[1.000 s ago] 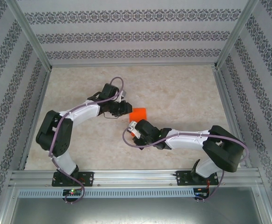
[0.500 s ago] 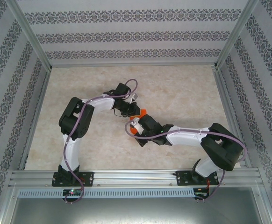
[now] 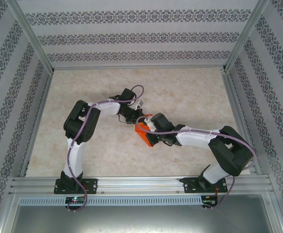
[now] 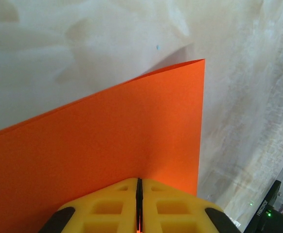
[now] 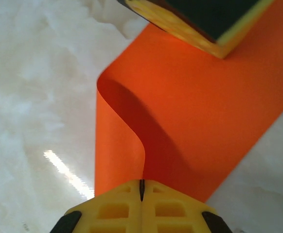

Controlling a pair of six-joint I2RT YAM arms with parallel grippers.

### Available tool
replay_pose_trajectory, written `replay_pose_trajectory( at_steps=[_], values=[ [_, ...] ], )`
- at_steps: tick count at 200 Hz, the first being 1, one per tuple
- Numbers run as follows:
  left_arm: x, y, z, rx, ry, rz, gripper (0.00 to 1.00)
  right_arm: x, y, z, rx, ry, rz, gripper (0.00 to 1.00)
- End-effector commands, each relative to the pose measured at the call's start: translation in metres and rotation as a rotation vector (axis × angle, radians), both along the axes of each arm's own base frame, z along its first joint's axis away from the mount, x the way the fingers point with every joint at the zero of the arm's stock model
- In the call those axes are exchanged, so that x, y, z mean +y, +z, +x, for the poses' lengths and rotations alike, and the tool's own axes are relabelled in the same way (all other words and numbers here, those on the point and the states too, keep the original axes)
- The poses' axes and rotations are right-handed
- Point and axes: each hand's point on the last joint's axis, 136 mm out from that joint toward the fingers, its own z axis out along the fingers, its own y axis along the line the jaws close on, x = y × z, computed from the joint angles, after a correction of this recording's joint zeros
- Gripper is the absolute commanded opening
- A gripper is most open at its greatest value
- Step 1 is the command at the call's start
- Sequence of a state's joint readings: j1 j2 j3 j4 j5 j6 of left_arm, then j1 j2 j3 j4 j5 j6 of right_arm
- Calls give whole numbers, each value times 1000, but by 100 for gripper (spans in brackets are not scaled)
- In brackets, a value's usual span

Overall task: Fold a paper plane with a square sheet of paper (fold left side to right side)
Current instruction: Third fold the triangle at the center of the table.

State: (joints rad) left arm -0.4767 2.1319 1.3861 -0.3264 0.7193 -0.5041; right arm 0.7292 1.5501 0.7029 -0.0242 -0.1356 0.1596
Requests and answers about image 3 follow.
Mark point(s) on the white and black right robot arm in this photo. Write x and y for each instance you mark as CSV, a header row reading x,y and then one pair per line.
x,y
229,150

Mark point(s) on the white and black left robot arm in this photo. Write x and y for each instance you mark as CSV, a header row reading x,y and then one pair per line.
x,y
80,121

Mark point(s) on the steel sheet tray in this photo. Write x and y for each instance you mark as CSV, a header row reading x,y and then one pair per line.
x,y
141,219

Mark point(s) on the right controller board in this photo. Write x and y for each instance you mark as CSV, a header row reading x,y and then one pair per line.
x,y
210,201

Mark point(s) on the left controller board green light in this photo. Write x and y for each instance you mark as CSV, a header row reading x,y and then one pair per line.
x,y
75,200

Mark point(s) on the aluminium mounting rail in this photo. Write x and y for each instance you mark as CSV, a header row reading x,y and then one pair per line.
x,y
136,184

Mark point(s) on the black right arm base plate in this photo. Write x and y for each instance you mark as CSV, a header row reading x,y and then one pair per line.
x,y
189,185

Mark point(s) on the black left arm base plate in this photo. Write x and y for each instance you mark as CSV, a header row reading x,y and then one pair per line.
x,y
93,185

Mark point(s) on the aluminium side rail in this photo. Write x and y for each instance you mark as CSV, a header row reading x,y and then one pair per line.
x,y
35,126
242,126

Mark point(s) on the aluminium frame post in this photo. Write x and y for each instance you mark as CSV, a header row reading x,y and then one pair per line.
x,y
247,34
29,36

